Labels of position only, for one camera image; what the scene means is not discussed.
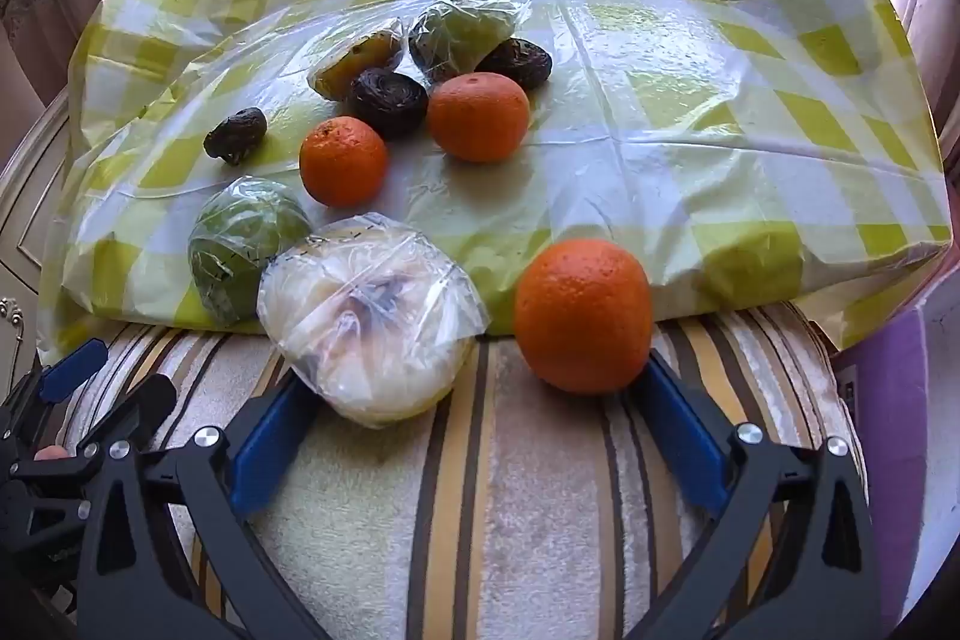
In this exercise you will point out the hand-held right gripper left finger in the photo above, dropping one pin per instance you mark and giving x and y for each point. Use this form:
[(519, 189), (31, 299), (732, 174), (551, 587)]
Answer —
[(270, 452)]

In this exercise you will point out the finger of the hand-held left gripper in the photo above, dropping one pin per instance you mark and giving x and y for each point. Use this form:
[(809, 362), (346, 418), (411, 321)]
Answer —
[(71, 370), (142, 400)]

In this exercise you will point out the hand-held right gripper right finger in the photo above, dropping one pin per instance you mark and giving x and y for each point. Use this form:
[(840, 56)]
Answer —
[(690, 437)]

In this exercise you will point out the large orange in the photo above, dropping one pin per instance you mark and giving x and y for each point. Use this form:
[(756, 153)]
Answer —
[(583, 314)]

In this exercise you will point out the plastic-wrapped pale fruit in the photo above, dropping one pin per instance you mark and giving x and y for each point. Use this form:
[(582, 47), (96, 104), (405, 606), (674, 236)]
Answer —
[(371, 317)]

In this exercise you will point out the person's left hand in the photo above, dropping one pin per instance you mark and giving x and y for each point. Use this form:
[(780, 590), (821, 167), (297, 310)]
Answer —
[(51, 452)]

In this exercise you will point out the white cabinet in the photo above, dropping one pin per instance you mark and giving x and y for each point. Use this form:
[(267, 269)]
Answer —
[(22, 212)]

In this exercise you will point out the purple cloth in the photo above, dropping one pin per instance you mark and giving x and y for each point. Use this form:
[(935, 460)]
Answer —
[(900, 430)]

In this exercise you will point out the striped plush blanket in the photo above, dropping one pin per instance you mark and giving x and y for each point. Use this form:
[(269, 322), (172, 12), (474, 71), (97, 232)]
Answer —
[(487, 497)]

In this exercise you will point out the yellow checkered plastic tablecloth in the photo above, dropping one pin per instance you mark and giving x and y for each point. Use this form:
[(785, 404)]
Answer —
[(675, 160)]

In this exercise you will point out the small dark dried fruit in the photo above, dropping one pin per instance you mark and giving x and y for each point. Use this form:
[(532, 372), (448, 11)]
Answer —
[(235, 135)]

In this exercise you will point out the orange mandarin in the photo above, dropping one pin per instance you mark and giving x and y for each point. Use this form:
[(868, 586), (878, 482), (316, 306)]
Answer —
[(343, 160), (478, 117)]

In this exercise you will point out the plastic-wrapped yellow fruit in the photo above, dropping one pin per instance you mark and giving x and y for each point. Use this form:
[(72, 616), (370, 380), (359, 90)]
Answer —
[(356, 63)]

